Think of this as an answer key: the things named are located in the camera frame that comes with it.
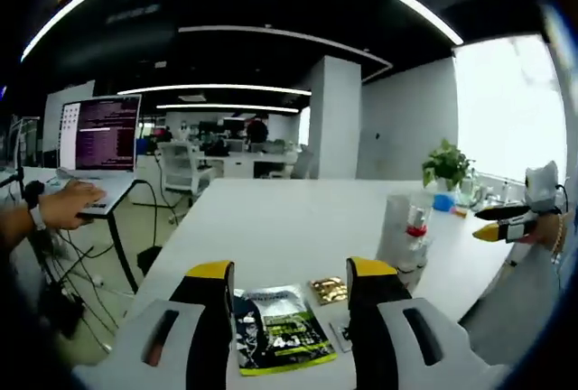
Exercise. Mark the black box on floor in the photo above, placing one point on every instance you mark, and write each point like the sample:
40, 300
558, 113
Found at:
63, 313

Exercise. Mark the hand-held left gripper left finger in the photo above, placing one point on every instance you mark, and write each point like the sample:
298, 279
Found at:
207, 331

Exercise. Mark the white skincare tube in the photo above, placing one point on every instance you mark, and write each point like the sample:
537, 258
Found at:
393, 232

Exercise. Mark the white office chair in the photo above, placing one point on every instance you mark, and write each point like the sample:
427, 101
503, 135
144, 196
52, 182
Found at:
180, 166

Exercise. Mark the white office desk row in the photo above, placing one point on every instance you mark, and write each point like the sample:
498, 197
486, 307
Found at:
239, 166

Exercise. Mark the green black skincare packet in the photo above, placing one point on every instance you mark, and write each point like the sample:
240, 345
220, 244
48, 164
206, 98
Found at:
289, 331

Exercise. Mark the small white sample sachet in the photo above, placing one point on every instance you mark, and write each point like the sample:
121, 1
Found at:
339, 335

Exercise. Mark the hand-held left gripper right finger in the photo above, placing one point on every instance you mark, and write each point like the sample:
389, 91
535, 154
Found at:
375, 331

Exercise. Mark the potted green plant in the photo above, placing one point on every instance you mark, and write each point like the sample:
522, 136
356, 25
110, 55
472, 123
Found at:
444, 164

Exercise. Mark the person's right hand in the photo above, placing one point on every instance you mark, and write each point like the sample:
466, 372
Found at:
547, 229

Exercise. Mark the open laptop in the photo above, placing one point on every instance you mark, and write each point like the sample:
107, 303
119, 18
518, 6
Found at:
104, 132

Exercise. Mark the white power strip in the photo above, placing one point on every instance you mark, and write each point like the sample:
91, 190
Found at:
97, 279

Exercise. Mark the blue pack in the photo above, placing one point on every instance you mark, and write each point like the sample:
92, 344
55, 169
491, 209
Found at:
444, 202

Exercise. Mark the small pink packet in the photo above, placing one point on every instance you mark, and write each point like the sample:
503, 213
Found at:
459, 213

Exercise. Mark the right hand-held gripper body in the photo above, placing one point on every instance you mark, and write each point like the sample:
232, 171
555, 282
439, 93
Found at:
542, 187

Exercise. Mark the clear glass vase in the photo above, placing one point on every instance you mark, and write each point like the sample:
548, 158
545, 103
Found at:
469, 191

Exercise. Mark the white standing desk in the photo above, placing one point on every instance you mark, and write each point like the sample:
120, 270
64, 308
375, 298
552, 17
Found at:
122, 252

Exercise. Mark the gold skincare sachet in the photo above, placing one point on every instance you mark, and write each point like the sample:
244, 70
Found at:
329, 291

